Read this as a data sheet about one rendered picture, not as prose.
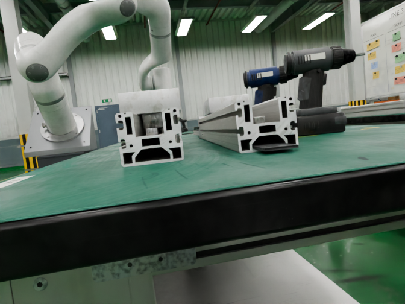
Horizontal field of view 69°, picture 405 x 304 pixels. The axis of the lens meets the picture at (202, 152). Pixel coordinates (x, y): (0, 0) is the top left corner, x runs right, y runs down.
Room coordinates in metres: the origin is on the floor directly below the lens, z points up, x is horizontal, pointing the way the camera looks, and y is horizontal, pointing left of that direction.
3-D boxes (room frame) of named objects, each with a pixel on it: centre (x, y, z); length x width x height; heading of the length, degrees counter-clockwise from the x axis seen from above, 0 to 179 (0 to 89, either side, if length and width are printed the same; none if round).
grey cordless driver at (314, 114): (0.77, -0.34, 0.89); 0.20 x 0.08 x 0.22; 83
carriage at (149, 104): (0.62, 0.09, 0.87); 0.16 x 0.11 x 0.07; 4
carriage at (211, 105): (0.88, -0.08, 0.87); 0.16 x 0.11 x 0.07; 4
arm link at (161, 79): (1.47, 0.16, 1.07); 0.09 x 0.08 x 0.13; 100
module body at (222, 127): (0.88, -0.08, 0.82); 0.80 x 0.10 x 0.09; 4
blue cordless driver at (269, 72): (0.97, -0.26, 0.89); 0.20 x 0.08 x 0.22; 77
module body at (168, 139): (0.87, 0.11, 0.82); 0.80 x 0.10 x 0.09; 4
